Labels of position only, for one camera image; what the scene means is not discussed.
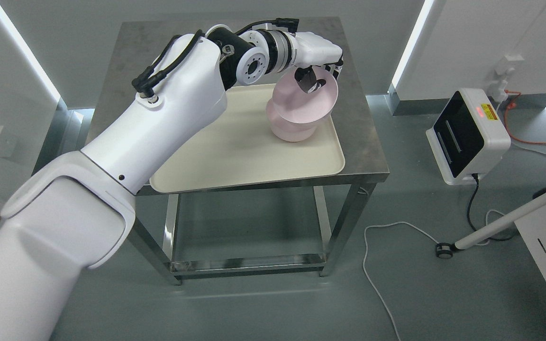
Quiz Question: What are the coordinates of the white black charging device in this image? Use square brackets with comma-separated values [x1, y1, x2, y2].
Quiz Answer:
[426, 87, 511, 186]

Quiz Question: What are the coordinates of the pink bowl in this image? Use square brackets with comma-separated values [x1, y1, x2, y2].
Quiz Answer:
[266, 66, 339, 125]
[266, 100, 331, 142]

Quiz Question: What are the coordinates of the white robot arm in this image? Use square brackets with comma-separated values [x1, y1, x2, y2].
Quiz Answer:
[0, 18, 299, 341]

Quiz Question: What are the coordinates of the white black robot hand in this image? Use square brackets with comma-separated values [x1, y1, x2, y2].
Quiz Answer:
[291, 32, 344, 94]

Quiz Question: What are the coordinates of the white stand leg with wheel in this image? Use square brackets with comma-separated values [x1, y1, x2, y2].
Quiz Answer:
[435, 193, 546, 259]

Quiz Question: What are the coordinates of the orange cable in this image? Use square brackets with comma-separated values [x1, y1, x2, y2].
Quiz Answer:
[503, 91, 546, 151]

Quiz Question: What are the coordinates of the white floor cable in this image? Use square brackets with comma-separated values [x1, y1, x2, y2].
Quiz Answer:
[363, 210, 506, 341]

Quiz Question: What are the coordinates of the stainless steel table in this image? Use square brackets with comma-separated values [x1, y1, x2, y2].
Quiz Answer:
[81, 18, 389, 285]

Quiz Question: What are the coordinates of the white wall socket plug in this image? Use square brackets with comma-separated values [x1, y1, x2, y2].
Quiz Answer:
[487, 54, 525, 104]

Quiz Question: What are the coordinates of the beige plastic tray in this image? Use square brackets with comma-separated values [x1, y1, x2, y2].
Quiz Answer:
[149, 84, 346, 194]

